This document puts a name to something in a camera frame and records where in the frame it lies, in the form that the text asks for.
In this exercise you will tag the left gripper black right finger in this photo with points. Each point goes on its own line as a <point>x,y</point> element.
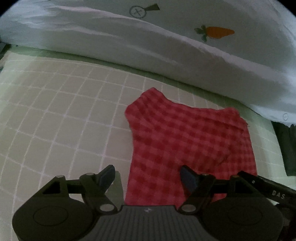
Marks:
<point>198,189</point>

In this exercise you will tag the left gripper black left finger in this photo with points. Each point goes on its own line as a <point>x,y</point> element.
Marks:
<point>95,186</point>

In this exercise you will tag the red checkered shorts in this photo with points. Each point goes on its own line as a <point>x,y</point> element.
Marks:
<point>167,135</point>

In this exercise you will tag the black storage bag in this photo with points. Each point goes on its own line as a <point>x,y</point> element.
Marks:
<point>286,140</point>

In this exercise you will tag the white carrot print duvet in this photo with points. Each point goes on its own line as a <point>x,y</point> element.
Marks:
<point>244,50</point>

